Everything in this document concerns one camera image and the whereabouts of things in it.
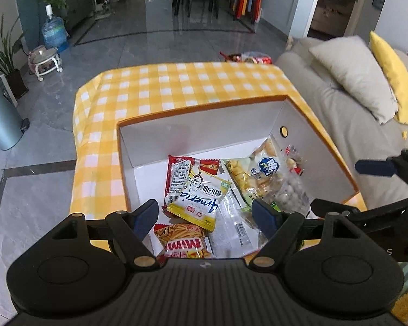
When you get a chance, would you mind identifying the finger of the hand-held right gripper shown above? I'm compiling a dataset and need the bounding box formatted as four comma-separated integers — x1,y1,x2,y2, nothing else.
354,149,408,189
309,190,408,227

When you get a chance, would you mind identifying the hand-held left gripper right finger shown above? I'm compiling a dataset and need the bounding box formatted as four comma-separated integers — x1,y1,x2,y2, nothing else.
251,199,361,272

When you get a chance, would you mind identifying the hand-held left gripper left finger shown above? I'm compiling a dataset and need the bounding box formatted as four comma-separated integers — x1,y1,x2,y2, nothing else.
49,199,160,272

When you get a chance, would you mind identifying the white snack packet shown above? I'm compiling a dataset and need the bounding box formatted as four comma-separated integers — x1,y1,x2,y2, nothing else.
209,190,269,257

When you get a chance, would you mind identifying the clear packet of white balls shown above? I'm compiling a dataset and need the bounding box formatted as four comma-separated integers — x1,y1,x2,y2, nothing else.
263,173,310,216

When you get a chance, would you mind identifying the clear bread packet blue label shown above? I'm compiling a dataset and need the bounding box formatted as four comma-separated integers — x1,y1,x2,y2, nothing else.
220,136,289,208

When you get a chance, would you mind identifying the red striped fries packet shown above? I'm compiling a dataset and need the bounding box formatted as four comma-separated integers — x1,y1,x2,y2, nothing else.
153,223,213,265

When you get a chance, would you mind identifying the red snack packet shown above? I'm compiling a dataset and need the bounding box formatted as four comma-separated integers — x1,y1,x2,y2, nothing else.
164,154,225,211

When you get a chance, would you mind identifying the yellow snack packet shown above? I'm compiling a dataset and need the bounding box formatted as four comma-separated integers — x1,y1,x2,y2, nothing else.
166,173,232,233

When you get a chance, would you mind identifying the small clear candy packet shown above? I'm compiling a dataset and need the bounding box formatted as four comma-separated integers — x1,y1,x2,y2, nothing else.
284,145,305,177

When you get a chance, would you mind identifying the white cardboard box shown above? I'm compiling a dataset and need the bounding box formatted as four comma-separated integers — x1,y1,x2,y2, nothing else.
116,93,366,269

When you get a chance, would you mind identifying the beige sofa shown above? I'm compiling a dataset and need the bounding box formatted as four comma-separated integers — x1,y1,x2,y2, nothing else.
274,36,408,211

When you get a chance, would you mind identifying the beige cushion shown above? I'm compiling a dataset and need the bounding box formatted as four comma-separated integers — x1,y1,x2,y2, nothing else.
308,36,398,124

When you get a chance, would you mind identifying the yellow cushion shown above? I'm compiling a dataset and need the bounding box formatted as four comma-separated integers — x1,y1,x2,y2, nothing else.
369,30,408,124

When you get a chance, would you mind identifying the yellow checked tablecloth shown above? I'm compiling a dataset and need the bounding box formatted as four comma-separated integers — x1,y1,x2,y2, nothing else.
72,62,368,269

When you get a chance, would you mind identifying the silver trash can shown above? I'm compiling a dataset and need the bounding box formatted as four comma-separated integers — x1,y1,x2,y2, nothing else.
0,75,30,151

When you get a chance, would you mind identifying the small white wheeled stool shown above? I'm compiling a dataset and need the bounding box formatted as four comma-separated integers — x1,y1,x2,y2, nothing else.
28,46,63,82

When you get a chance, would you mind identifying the potted green plant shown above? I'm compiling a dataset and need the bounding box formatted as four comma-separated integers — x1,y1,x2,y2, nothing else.
0,15,29,99

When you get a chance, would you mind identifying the blue water jug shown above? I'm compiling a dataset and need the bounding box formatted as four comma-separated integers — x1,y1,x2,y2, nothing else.
42,4,70,52

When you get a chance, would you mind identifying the stack of red plastic stools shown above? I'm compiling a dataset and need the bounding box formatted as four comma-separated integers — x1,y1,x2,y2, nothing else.
233,0,264,24

